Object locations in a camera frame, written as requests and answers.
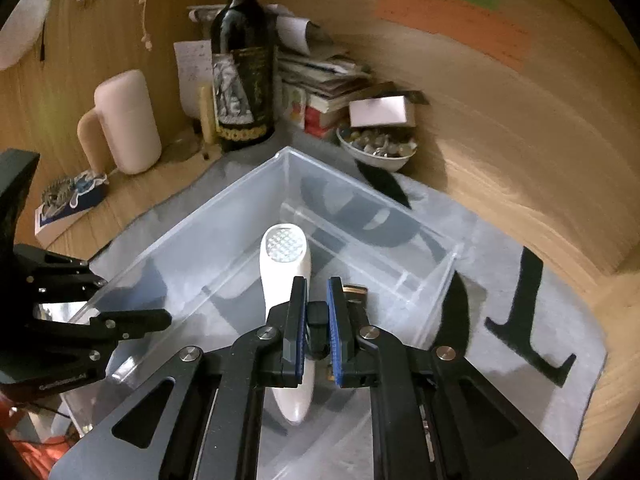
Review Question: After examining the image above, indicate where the clear plastic storage bin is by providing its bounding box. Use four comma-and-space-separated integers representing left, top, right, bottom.
52, 148, 457, 479

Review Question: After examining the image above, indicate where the white handheld massager device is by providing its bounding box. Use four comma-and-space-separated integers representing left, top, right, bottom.
259, 223, 316, 425

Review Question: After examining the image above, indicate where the cartoon sticker card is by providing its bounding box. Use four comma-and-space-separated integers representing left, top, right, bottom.
35, 170, 108, 248

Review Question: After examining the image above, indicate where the grey mat with black letters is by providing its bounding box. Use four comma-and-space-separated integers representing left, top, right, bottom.
70, 133, 606, 455

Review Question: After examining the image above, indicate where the white bowl of stones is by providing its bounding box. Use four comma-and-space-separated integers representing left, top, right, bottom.
336, 126, 418, 172

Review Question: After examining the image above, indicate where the yellow lip balm tube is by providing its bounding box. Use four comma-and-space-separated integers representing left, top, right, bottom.
198, 84, 216, 145

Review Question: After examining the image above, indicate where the white fluffy pompom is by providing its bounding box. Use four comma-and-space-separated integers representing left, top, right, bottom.
0, 0, 50, 70

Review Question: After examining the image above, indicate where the small white card box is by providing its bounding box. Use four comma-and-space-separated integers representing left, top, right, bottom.
348, 96, 416, 128

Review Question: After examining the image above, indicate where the white handwritten note paper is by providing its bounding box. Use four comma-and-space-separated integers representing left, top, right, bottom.
174, 40, 213, 119

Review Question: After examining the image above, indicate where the stack of books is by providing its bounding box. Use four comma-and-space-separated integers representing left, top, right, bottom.
277, 50, 374, 138

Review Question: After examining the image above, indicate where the dark wine bottle elephant label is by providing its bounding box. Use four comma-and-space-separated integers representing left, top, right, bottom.
210, 0, 274, 152

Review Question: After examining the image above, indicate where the orange sticky note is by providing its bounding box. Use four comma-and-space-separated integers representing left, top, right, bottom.
375, 0, 532, 72

